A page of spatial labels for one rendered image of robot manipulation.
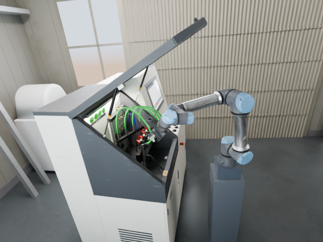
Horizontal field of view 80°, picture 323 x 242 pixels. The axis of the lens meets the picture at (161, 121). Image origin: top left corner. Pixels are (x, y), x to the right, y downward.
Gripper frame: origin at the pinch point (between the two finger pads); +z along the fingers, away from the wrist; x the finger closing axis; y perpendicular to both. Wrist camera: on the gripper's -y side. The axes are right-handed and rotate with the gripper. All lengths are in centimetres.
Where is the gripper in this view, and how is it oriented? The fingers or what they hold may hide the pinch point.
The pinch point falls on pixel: (152, 134)
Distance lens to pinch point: 135.3
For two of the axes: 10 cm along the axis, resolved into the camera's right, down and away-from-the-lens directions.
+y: 6.5, 7.5, -1.3
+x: 7.1, -5.2, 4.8
